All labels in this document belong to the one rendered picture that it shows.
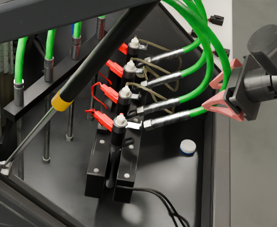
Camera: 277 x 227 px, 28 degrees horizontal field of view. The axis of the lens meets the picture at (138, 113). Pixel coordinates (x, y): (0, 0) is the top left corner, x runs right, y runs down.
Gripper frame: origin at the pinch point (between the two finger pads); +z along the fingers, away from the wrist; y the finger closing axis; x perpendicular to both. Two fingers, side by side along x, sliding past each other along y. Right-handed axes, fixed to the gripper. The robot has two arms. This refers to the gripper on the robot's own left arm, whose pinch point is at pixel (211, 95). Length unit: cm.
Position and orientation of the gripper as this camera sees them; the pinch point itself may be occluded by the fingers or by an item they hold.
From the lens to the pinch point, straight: 104.6
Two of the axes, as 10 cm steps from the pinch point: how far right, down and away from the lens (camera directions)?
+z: -7.0, 1.5, 7.0
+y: -3.4, 8.0, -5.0
